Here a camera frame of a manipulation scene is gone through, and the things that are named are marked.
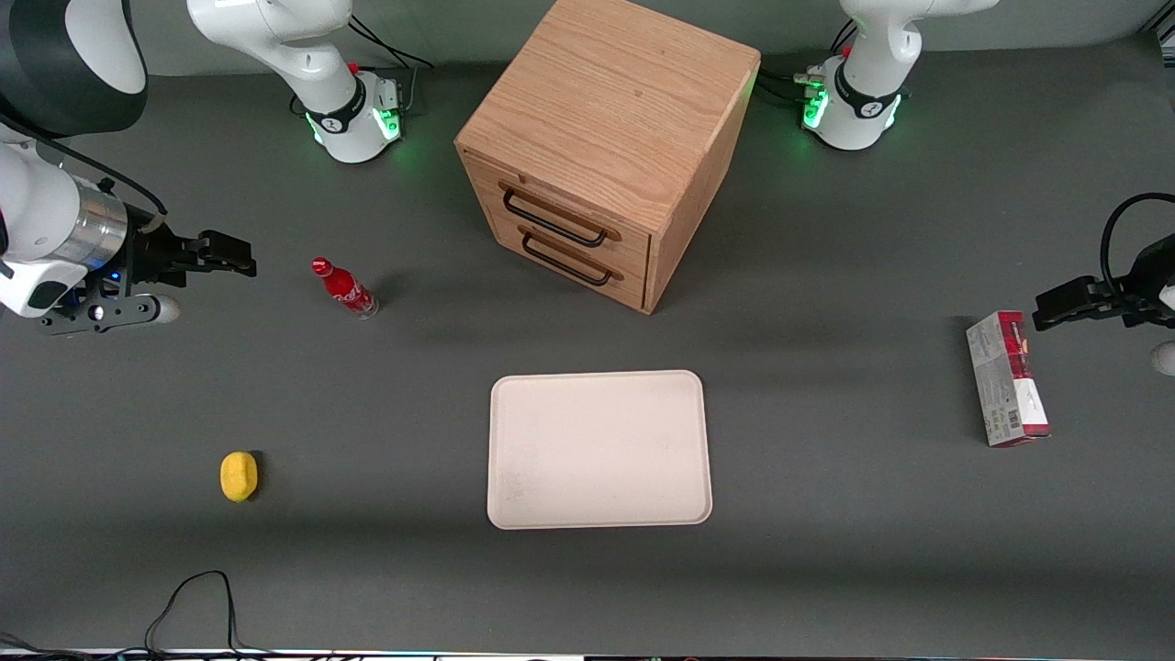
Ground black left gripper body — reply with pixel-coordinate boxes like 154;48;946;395
1114;233;1175;328

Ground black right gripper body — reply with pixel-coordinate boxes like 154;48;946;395
122;211;207;288

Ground red coke bottle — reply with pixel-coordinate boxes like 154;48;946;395
311;257;379;319

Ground cream plastic tray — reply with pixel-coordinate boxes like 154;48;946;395
487;370;714;531

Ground grey and red carton box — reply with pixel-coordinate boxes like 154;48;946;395
966;310;1051;448

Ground yellow lemon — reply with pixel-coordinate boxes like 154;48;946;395
219;451;260;503

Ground wooden drawer cabinet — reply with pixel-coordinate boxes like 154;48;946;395
454;0;762;316

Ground black left gripper cable loop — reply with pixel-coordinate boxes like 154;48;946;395
1100;192;1175;297

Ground black right arm wrist cable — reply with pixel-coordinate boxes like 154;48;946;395
0;112;169;219

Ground black right arm base cables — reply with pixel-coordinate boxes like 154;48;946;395
289;14;435;118

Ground black arm base cables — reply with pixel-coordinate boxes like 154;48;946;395
756;18;860;104
289;14;435;118

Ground black wire drawer handle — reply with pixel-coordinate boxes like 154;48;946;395
498;182;622;249
517;225;624;287

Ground black looped table cable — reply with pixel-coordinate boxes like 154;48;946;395
145;570;276;658

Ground black left arm base cables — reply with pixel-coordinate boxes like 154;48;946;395
756;18;860;104

